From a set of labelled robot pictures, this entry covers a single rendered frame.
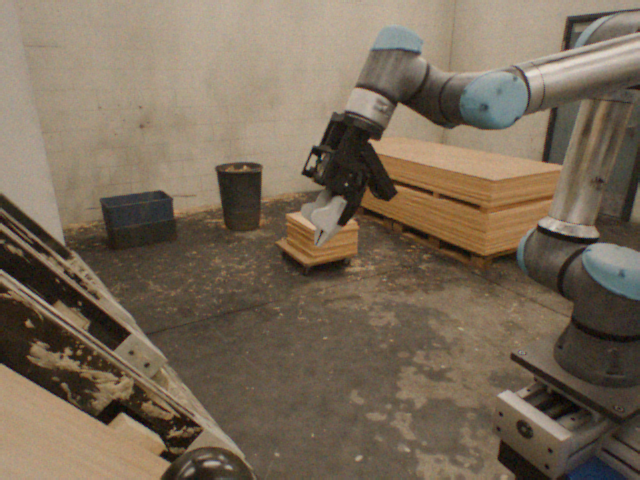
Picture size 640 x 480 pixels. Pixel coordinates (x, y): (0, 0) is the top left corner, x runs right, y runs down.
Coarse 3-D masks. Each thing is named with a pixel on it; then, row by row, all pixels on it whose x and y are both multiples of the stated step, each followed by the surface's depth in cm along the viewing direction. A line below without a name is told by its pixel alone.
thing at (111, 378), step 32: (0, 288) 52; (0, 320) 53; (32, 320) 55; (64, 320) 61; (0, 352) 54; (32, 352) 56; (64, 352) 59; (96, 352) 61; (64, 384) 60; (96, 384) 62; (128, 384) 65; (160, 416) 70; (192, 416) 76; (192, 448) 75
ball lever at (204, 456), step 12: (180, 456) 17; (192, 456) 17; (204, 456) 17; (216, 456) 17; (228, 456) 17; (168, 468) 17; (180, 468) 16; (192, 468) 16; (204, 468) 16; (216, 468) 16; (228, 468) 16; (240, 468) 17
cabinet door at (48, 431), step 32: (0, 384) 45; (32, 384) 51; (0, 416) 40; (32, 416) 45; (64, 416) 50; (0, 448) 36; (32, 448) 40; (64, 448) 45; (96, 448) 51; (128, 448) 58
